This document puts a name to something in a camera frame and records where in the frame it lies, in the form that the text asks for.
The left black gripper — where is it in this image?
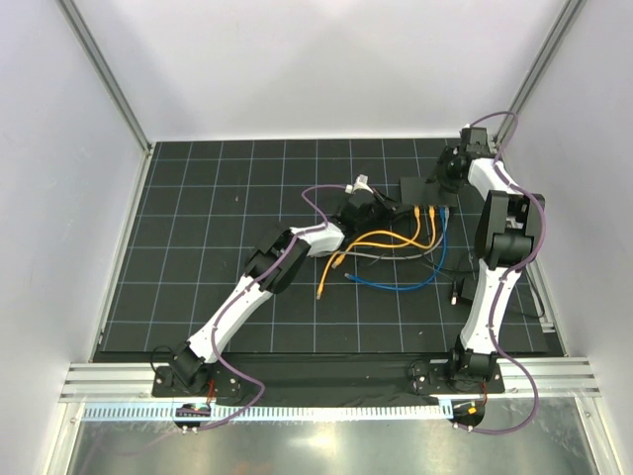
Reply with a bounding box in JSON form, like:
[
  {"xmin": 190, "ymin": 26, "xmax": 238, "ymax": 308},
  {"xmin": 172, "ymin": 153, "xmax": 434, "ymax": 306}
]
[{"xmin": 355, "ymin": 189, "xmax": 410, "ymax": 232}]

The black network switch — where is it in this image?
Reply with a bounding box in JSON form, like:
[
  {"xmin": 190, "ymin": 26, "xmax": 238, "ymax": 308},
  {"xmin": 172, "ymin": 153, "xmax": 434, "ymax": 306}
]
[{"xmin": 400, "ymin": 177, "xmax": 458, "ymax": 207}]

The orange ethernet cable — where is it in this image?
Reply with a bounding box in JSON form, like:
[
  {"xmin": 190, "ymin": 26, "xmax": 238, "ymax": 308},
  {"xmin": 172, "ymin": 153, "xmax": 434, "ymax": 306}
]
[
  {"xmin": 315, "ymin": 205, "xmax": 422, "ymax": 301},
  {"xmin": 331, "ymin": 205, "xmax": 439, "ymax": 268}
]

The black power cable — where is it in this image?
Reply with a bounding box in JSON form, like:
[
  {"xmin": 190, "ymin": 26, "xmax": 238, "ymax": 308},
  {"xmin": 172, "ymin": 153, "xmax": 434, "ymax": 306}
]
[{"xmin": 419, "ymin": 249, "xmax": 547, "ymax": 321}]

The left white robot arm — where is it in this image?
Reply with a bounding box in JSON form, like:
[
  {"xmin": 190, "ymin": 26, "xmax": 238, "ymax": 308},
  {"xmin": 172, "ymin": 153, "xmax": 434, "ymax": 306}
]
[{"xmin": 168, "ymin": 184, "xmax": 412, "ymax": 396}]

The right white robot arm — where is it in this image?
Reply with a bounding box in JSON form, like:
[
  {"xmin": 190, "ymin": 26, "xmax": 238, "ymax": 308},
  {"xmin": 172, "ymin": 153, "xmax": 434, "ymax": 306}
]
[{"xmin": 426, "ymin": 125, "xmax": 546, "ymax": 392}]

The black grid mat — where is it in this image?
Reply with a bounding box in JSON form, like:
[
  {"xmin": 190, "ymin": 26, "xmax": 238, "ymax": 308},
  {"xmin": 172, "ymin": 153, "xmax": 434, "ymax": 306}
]
[{"xmin": 91, "ymin": 139, "xmax": 565, "ymax": 356}]

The black power adapter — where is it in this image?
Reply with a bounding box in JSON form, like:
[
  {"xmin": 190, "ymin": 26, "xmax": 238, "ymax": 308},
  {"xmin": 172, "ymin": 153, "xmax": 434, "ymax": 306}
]
[{"xmin": 450, "ymin": 277, "xmax": 478, "ymax": 306}]

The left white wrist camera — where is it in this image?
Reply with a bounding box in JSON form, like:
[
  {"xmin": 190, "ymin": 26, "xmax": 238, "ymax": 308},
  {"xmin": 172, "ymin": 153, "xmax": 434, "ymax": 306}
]
[{"xmin": 345, "ymin": 174, "xmax": 375, "ymax": 195}]

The grey ethernet cable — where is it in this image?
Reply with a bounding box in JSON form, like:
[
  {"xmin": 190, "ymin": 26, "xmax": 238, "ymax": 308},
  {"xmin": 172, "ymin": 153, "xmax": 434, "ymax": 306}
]
[{"xmin": 340, "ymin": 212, "xmax": 446, "ymax": 261}]

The blue ethernet cable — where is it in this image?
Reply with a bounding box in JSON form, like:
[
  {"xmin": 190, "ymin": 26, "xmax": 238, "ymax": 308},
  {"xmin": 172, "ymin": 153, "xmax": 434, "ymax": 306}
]
[{"xmin": 343, "ymin": 205, "xmax": 449, "ymax": 294}]

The right aluminium frame post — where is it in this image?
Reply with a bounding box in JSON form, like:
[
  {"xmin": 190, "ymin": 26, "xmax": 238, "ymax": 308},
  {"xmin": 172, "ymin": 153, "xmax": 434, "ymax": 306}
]
[{"xmin": 492, "ymin": 0, "xmax": 588, "ymax": 148}]

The aluminium frame post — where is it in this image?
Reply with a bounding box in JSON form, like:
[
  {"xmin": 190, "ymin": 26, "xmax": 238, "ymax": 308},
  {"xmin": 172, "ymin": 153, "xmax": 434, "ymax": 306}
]
[
  {"xmin": 492, "ymin": 0, "xmax": 588, "ymax": 148},
  {"xmin": 55, "ymin": 0, "xmax": 151, "ymax": 155}
]

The slotted cable duct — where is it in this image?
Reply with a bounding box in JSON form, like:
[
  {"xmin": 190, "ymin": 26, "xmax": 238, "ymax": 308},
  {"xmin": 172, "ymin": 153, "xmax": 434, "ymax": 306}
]
[{"xmin": 82, "ymin": 401, "xmax": 453, "ymax": 423}]

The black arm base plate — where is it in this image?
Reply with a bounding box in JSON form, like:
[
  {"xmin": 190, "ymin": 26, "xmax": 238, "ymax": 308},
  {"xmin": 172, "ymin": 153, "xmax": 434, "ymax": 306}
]
[{"xmin": 151, "ymin": 352, "xmax": 505, "ymax": 408}]

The aluminium front rail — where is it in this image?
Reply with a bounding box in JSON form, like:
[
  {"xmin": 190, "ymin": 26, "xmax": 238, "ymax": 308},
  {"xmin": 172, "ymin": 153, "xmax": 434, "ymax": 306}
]
[{"xmin": 59, "ymin": 357, "xmax": 600, "ymax": 403}]

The left aluminium frame post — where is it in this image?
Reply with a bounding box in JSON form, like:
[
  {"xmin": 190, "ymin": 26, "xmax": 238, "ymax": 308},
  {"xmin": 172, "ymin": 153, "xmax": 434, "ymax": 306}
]
[{"xmin": 55, "ymin": 0, "xmax": 151, "ymax": 155}]

